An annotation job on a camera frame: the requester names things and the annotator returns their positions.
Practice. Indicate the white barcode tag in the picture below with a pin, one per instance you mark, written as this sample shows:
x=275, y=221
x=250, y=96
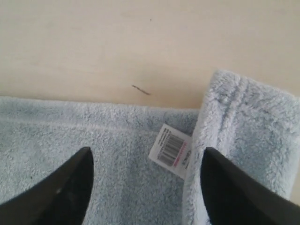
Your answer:
x=172, y=150

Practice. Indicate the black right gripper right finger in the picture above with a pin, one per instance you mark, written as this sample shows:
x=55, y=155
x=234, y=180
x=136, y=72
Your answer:
x=231, y=197

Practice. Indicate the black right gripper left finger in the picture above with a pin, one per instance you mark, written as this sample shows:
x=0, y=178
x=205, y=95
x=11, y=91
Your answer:
x=62, y=198

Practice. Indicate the light blue terry towel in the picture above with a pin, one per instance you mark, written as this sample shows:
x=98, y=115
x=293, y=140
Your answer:
x=253, y=124

